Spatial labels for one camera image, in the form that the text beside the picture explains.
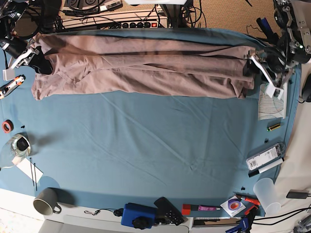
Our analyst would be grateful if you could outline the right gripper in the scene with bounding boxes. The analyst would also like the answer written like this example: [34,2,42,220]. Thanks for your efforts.
[2,38,52,81]

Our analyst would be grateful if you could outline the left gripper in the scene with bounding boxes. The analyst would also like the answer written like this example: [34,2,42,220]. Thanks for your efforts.
[242,50,295,100]

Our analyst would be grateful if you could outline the mauve T-shirt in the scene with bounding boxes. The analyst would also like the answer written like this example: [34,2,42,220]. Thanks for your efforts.
[32,34,255,100]

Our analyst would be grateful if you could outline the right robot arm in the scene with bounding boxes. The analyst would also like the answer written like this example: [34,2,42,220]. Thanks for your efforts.
[0,0,53,81]

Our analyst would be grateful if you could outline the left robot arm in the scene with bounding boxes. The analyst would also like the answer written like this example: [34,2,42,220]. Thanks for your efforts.
[245,0,311,99]

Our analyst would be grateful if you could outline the orange utility knife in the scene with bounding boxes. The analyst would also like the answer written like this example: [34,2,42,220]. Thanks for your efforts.
[0,75,26,99]

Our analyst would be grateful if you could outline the black computer mouse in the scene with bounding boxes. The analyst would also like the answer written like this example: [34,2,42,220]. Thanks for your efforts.
[302,74,311,102]

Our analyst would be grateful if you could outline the yellow battery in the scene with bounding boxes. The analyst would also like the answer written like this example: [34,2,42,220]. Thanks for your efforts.
[267,123,281,132]

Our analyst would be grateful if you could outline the red tape roll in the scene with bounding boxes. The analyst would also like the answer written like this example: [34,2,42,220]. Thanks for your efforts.
[1,120,14,133]

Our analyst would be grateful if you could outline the grey start foot pedal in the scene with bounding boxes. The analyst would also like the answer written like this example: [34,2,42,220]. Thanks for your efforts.
[80,0,100,14]

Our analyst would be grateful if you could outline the clear plastic case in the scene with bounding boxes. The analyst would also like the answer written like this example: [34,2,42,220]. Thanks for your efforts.
[246,142,286,171]

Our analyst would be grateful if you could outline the white black marker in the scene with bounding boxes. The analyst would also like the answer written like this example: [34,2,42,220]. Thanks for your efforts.
[248,158,285,178]

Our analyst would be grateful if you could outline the white paper card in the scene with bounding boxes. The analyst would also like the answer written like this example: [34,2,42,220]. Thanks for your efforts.
[17,158,43,183]

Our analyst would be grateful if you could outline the blue table cloth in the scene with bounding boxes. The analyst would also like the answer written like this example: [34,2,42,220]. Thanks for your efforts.
[0,27,302,218]

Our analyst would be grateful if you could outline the white power strip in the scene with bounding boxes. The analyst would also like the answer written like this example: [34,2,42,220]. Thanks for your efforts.
[52,8,169,33]

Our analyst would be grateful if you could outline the translucent plastic cup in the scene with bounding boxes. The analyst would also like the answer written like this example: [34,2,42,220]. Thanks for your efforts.
[253,178,281,216]

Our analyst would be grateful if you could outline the red black pliers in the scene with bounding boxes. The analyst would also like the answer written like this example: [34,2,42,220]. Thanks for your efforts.
[235,194,260,206]

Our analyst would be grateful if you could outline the disc in paper sleeve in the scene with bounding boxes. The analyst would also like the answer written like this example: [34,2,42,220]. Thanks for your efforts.
[220,196,246,217]

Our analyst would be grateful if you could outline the grey mug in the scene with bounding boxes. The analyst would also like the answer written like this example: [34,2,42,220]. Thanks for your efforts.
[33,188,62,216]

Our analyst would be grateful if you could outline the red purple glue tube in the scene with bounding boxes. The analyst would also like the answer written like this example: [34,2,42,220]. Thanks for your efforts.
[181,204,221,216]

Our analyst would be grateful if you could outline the blue clamp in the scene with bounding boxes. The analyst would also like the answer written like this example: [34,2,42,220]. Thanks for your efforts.
[225,205,259,233]

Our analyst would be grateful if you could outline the black remote control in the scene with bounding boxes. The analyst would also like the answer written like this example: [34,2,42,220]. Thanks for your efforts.
[154,197,185,226]

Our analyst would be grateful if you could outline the blue box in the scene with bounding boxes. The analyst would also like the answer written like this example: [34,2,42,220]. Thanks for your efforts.
[121,203,157,230]

